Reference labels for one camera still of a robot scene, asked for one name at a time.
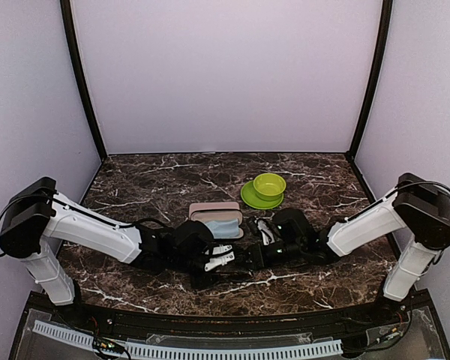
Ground black sunglasses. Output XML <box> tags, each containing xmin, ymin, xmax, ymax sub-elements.
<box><xmin>210</xmin><ymin>262</ymin><xmax>254</xmax><ymax>282</ymax></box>

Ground black glasses case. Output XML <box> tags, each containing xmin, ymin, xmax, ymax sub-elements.
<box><xmin>190</xmin><ymin>210</ymin><xmax>244</xmax><ymax>240</ymax></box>

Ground pink glasses case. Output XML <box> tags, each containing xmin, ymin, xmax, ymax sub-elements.
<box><xmin>189</xmin><ymin>202</ymin><xmax>240</xmax><ymax>217</ymax></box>

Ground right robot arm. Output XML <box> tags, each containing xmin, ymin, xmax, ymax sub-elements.
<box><xmin>245</xmin><ymin>172</ymin><xmax>450</xmax><ymax>326</ymax></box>

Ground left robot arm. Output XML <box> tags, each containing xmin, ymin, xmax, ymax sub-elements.
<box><xmin>0</xmin><ymin>177</ymin><xmax>233</xmax><ymax>327</ymax></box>

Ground green plate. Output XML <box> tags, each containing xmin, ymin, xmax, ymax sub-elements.
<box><xmin>240</xmin><ymin>181</ymin><xmax>284</xmax><ymax>210</ymax></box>

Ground green bowl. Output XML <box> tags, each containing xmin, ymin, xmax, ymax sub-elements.
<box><xmin>253</xmin><ymin>172</ymin><xmax>287</xmax><ymax>201</ymax></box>

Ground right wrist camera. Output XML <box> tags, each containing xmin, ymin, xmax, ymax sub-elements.
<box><xmin>247</xmin><ymin>217</ymin><xmax>279</xmax><ymax>246</ymax></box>

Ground black table front rail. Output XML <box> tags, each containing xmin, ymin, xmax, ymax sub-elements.
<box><xmin>41</xmin><ymin>300</ymin><xmax>413</xmax><ymax>344</ymax></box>

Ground white slotted cable duct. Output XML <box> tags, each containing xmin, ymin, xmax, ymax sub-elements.
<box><xmin>32</xmin><ymin>320</ymin><xmax>344</xmax><ymax>359</ymax></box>

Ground right black frame post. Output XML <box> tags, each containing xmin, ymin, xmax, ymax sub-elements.
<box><xmin>346</xmin><ymin>0</ymin><xmax>394</xmax><ymax>163</ymax></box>

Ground black frame post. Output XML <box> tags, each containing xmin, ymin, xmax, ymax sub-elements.
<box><xmin>346</xmin><ymin>0</ymin><xmax>394</xmax><ymax>163</ymax></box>
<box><xmin>59</xmin><ymin>0</ymin><xmax>108</xmax><ymax>162</ymax></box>

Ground left black frame post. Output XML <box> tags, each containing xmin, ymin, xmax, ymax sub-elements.
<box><xmin>59</xmin><ymin>0</ymin><xmax>108</xmax><ymax>162</ymax></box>

